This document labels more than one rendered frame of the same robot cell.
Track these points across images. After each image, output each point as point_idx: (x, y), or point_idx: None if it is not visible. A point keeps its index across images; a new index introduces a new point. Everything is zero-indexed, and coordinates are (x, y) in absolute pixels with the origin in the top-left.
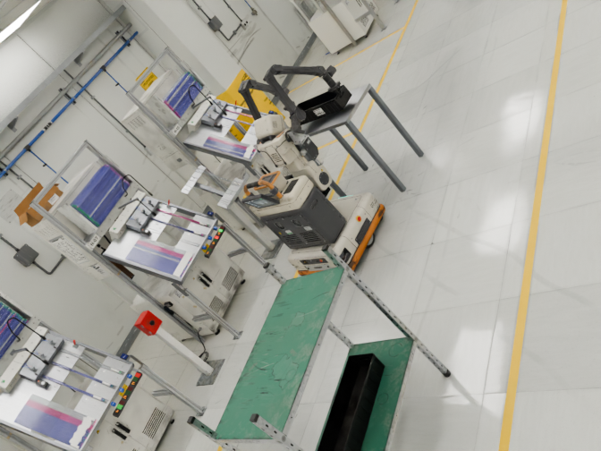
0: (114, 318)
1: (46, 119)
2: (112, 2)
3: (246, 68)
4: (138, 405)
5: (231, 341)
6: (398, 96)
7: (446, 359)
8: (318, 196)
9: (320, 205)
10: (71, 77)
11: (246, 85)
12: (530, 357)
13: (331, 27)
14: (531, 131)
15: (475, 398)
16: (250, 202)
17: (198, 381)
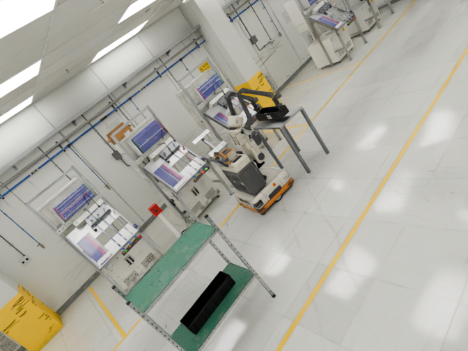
0: (157, 194)
1: (143, 83)
2: (193, 21)
3: (266, 68)
4: (141, 249)
5: None
6: (336, 108)
7: (278, 287)
8: (251, 168)
9: (251, 173)
10: (162, 62)
11: (228, 95)
12: (314, 306)
13: (320, 52)
14: (387, 160)
15: (278, 317)
16: (214, 162)
17: None
